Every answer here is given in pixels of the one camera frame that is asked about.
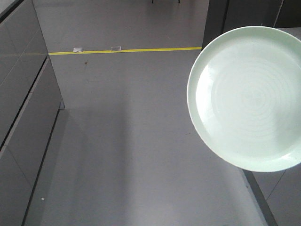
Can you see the light green round plate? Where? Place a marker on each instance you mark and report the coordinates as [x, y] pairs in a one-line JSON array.
[[244, 98]]

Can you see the yellow floor tape line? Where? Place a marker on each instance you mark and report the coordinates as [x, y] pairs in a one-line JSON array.
[[88, 52]]

